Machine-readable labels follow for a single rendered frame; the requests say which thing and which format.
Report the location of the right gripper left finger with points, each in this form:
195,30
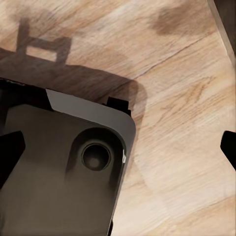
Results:
12,146

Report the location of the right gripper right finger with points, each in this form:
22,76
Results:
228,146

